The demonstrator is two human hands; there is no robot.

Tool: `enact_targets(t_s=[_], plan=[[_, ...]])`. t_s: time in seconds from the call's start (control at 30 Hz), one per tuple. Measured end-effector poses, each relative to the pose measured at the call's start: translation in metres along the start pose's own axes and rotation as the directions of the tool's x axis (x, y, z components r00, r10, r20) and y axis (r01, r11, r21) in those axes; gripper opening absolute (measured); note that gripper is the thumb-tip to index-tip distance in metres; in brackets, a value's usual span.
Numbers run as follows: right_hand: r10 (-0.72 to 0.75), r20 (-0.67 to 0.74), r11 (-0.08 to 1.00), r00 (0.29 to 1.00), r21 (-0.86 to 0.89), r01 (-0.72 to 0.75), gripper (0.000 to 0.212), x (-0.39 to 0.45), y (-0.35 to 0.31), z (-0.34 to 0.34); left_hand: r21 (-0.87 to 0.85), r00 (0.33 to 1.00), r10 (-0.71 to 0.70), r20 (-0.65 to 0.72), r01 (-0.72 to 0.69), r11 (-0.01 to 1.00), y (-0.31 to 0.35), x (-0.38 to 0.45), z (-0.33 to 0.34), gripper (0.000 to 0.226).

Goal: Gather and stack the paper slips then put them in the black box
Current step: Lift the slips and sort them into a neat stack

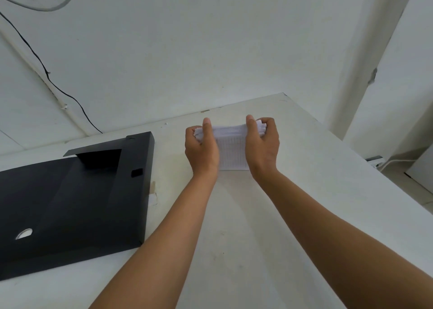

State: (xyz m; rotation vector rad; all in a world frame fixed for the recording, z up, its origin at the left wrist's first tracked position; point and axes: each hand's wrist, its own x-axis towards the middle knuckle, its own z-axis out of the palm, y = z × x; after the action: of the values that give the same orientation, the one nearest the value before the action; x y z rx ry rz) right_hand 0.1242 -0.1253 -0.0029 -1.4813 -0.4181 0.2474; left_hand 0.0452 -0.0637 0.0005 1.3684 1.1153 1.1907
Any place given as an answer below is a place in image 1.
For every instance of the person's left hand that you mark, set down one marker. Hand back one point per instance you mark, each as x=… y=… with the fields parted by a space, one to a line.
x=201 y=151

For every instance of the person's right hand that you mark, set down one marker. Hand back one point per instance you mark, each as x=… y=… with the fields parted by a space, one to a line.
x=262 y=150

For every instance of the person's right thumb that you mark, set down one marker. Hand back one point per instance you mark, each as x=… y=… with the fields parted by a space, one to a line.
x=251 y=128

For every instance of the person's left thumb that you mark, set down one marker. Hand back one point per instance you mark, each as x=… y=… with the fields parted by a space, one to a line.
x=207 y=129

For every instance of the stack of white printed papers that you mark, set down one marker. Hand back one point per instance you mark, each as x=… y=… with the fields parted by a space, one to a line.
x=231 y=148

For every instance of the person's right forearm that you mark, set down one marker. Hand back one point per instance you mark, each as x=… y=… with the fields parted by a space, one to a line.
x=341 y=248

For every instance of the person's left forearm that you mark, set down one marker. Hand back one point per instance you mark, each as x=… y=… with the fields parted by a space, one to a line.
x=162 y=244

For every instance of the black document file box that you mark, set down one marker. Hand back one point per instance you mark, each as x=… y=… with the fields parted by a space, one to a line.
x=72 y=200

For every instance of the white wall conduit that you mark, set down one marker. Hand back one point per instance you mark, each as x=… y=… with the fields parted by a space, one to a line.
x=44 y=82

